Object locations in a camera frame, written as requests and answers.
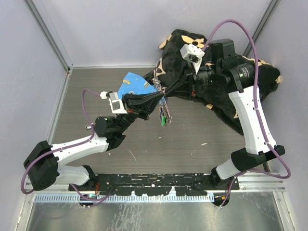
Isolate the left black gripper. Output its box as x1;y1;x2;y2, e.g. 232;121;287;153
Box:
116;91;163;134

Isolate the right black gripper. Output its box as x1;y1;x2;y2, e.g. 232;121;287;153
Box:
164;60;220;98

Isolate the bunch of coloured keys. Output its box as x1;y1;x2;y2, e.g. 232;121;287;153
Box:
159;108;168;127

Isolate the white blue large keyring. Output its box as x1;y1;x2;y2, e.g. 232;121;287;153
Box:
152;77;172;125

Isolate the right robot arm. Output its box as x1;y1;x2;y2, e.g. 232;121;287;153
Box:
166;39;285;190

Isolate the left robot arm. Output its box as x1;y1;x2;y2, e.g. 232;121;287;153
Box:
21;91;164;194

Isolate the blue space print cloth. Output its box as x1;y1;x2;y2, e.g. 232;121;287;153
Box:
117;72;157;99

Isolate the black floral plush pillow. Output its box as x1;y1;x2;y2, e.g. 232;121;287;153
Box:
143;29;282;135

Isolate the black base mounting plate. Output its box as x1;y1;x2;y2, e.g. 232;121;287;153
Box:
76;173;239;196

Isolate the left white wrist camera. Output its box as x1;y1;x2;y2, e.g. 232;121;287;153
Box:
100;91;128;115

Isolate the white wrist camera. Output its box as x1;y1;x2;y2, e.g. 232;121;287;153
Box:
180;44;205;74
100;91;128;115

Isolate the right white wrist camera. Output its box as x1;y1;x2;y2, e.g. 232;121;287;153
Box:
180;44;205;74

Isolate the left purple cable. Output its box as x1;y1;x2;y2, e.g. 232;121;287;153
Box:
20;89;106;207

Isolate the purple cable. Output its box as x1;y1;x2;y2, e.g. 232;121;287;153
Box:
203;19;292;209
20;89;106;207

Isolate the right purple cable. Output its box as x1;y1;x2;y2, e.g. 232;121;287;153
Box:
203;19;292;209

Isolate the aluminium frame rail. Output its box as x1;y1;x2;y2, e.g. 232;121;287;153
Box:
23;172;286;193

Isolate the slotted cable duct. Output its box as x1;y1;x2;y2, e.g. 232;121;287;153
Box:
34;193;214;203

